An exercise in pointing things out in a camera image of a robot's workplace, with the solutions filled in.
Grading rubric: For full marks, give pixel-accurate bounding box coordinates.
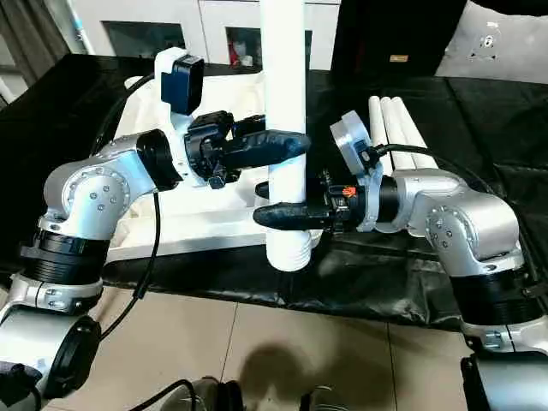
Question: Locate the grey curtain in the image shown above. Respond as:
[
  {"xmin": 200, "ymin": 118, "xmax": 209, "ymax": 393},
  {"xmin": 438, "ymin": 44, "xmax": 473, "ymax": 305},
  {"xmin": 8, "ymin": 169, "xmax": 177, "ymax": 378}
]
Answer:
[{"xmin": 0, "ymin": 0, "xmax": 54, "ymax": 97}]

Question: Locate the black robot foot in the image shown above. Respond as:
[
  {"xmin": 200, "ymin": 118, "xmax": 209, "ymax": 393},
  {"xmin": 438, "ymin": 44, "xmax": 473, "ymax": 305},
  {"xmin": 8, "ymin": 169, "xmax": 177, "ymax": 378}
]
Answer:
[
  {"xmin": 182, "ymin": 377, "xmax": 250, "ymax": 411},
  {"xmin": 299, "ymin": 385, "xmax": 340, "ymax": 411}
]

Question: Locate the white plastic table leg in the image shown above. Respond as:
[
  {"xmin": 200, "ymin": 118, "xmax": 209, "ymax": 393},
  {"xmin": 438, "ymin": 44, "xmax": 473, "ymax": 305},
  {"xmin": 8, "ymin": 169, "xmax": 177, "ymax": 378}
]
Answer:
[
  {"xmin": 259, "ymin": 0, "xmax": 314, "ymax": 273},
  {"xmin": 380, "ymin": 96, "xmax": 418, "ymax": 172},
  {"xmin": 391, "ymin": 97, "xmax": 440, "ymax": 172},
  {"xmin": 368, "ymin": 96, "xmax": 396, "ymax": 172}
]

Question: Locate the black box with yellow label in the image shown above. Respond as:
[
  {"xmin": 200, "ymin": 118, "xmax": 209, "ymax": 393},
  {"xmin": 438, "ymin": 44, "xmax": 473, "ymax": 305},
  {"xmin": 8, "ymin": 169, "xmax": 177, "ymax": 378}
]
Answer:
[{"xmin": 331, "ymin": 0, "xmax": 468, "ymax": 83}]

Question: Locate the white cabinet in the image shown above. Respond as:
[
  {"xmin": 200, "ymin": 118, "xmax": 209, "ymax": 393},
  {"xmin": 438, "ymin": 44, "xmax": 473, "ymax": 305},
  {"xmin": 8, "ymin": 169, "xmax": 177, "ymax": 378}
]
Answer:
[{"xmin": 67, "ymin": 0, "xmax": 343, "ymax": 71}]

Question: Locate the white plastic table top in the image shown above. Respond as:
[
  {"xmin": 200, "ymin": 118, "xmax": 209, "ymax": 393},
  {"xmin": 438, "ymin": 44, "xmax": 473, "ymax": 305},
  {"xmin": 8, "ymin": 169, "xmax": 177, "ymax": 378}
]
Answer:
[{"xmin": 103, "ymin": 72, "xmax": 331, "ymax": 263}]

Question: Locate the black left robot foot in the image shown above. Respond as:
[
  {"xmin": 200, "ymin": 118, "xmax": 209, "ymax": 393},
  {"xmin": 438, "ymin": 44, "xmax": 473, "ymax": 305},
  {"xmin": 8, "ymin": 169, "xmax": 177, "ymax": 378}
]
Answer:
[{"xmin": 182, "ymin": 377, "xmax": 250, "ymax": 411}]

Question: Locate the black right robot foot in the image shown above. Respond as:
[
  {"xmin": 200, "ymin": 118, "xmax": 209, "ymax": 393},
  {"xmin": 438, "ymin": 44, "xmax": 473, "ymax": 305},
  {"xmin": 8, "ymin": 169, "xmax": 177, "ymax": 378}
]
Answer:
[{"xmin": 299, "ymin": 385, "xmax": 340, "ymax": 411}]

